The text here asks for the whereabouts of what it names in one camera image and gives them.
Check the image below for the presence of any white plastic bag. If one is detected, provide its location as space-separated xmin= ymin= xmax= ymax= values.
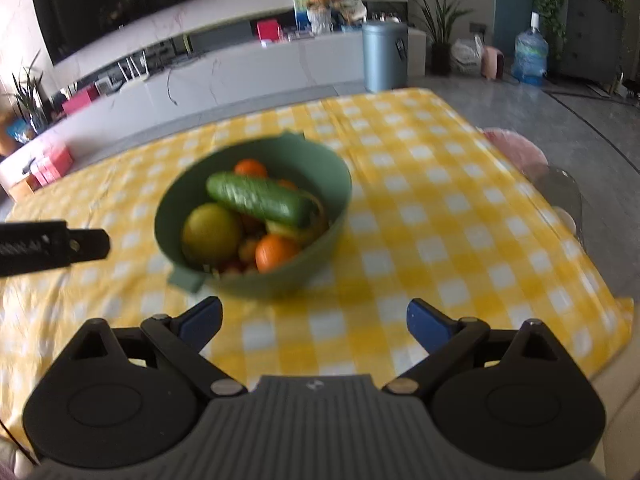
xmin=450 ymin=35 xmax=484 ymax=77

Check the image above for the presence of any blue water jug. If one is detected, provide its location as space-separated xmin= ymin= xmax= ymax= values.
xmin=512 ymin=12 xmax=549 ymax=86

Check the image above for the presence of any pink tissue box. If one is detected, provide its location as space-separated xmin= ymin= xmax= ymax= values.
xmin=29 ymin=142 xmax=74 ymax=186

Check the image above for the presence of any white marble tv console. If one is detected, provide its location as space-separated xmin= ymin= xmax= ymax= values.
xmin=0 ymin=27 xmax=429 ymax=191

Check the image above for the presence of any green ceramic bowl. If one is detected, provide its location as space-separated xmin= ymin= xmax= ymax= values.
xmin=154 ymin=133 xmax=352 ymax=298

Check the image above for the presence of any green cucumber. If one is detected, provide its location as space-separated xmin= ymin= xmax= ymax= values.
xmin=206 ymin=172 xmax=320 ymax=228

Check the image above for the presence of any grey metal trash bin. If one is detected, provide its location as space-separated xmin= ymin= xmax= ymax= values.
xmin=362 ymin=21 xmax=408 ymax=93

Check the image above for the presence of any potted long-leaf plant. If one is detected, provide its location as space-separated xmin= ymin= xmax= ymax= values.
xmin=410 ymin=0 xmax=473 ymax=76

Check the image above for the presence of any pink cushioned chair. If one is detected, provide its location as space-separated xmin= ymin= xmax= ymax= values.
xmin=482 ymin=128 xmax=584 ymax=244

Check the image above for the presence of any red box on console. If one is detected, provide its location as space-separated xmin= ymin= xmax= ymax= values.
xmin=256 ymin=18 xmax=282 ymax=42

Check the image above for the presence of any pink stool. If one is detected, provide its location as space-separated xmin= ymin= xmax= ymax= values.
xmin=480 ymin=46 xmax=504 ymax=80

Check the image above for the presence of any dark grey cabinet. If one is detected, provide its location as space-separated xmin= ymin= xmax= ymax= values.
xmin=558 ymin=0 xmax=624 ymax=84

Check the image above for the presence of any small yellow-brown fruit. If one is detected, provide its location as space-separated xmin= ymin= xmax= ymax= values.
xmin=238 ymin=237 xmax=259 ymax=266

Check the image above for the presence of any large orange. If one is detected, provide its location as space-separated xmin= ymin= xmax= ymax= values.
xmin=255 ymin=234 xmax=300 ymax=273

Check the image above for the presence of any potted plant left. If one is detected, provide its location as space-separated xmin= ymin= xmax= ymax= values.
xmin=1 ymin=51 xmax=50 ymax=136

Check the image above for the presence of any teddy bear decoration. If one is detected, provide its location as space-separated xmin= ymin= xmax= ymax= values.
xmin=306 ymin=0 xmax=341 ymax=36

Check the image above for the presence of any small orange middle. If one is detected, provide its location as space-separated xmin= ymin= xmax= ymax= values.
xmin=233 ymin=158 xmax=269 ymax=178

